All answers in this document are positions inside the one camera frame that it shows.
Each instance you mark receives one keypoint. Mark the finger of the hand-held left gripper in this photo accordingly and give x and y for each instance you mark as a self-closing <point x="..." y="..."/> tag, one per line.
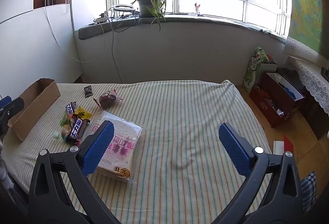
<point x="4" y="102"/>
<point x="16" y="108"/>

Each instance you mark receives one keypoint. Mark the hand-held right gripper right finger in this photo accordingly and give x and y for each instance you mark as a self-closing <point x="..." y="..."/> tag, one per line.
<point x="234" y="147"/>

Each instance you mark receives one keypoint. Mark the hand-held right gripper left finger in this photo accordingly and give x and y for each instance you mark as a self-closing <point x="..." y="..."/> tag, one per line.
<point x="100" y="147"/>

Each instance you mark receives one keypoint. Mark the brown cardboard box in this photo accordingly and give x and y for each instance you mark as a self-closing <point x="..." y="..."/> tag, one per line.
<point x="33" y="108"/>

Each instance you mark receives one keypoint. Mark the bagged sliced bread loaf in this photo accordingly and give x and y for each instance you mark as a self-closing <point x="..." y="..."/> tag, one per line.
<point x="126" y="147"/>

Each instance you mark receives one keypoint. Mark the brown chocolate bar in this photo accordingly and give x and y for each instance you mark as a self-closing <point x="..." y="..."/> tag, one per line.
<point x="78" y="129"/>
<point x="71" y="108"/>

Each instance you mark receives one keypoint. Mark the orange jelly cup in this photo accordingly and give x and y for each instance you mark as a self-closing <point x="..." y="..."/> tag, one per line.
<point x="70" y="118"/>

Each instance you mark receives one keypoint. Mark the pale jelly cup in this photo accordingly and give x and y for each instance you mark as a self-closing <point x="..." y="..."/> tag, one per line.
<point x="66" y="131"/>

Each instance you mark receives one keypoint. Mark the yellow candy packet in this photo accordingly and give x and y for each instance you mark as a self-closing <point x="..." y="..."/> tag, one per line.
<point x="82" y="112"/>

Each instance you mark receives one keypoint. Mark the white paper strip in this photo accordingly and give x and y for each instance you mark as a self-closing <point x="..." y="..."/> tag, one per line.
<point x="279" y="147"/>

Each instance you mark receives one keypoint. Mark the small light green jelly cup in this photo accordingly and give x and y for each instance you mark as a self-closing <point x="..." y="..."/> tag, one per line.
<point x="55" y="135"/>

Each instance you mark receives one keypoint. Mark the dark cake in clear wrapper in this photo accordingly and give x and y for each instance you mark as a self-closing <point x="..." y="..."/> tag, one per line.
<point x="106" y="99"/>

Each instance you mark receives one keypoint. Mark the red storage box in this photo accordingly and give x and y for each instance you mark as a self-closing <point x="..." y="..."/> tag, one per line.
<point x="272" y="108"/>

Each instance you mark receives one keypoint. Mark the red paper sheet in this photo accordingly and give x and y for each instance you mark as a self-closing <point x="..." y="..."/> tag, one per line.
<point x="288" y="144"/>

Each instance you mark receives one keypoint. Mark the small black snack packet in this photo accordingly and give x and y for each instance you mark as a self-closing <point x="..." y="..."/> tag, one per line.
<point x="88" y="91"/>

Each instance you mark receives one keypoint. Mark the green printed bag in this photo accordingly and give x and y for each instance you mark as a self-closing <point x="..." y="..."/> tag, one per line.
<point x="250" y="72"/>

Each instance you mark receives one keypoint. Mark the blue checked cloth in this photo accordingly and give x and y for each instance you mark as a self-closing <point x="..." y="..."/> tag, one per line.
<point x="308" y="190"/>

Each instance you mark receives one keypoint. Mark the white lace cloth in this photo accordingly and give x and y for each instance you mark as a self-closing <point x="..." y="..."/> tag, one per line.
<point x="308" y="75"/>

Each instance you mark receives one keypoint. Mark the white power strip with chargers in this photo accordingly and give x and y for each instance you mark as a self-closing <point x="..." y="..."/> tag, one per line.
<point x="102" y="18"/>

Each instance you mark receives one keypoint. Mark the small animal figurine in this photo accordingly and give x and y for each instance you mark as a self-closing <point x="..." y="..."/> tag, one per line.
<point x="197" y="9"/>

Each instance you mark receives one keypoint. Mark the potted spider plant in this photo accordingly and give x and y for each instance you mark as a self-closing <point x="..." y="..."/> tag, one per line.
<point x="149" y="7"/>

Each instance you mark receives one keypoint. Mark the wall map poster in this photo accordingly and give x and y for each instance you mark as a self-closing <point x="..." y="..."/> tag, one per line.
<point x="305" y="8"/>

